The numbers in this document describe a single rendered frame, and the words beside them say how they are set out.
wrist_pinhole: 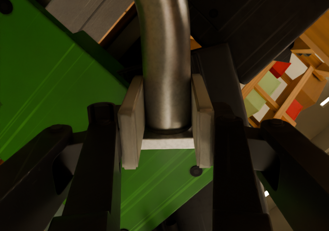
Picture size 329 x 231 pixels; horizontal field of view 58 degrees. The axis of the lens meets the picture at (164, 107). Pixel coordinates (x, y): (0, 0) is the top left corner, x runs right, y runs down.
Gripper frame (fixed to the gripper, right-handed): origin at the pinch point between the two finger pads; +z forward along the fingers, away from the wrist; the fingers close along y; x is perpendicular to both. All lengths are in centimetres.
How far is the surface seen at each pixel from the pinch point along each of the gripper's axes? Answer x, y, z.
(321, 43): -7, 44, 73
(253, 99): -103, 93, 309
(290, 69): -192, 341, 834
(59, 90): 0.3, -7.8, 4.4
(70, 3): 6, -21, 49
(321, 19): 0, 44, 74
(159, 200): -9.3, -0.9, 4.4
